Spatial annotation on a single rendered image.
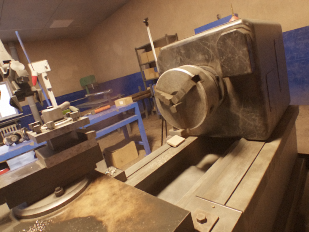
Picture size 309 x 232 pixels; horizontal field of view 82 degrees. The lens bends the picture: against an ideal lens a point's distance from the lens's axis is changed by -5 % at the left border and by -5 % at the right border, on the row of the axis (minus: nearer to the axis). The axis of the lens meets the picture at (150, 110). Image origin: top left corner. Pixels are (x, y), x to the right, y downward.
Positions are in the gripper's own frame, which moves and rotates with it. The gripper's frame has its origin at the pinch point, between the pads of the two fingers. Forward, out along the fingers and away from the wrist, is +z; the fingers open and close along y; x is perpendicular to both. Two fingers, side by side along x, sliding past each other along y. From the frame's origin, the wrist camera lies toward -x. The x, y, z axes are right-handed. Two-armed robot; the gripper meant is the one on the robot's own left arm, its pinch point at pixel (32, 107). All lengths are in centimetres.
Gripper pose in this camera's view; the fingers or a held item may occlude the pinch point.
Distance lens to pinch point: 103.0
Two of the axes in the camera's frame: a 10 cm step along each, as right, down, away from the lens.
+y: 5.7, -3.0, 7.7
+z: 6.1, 7.8, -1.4
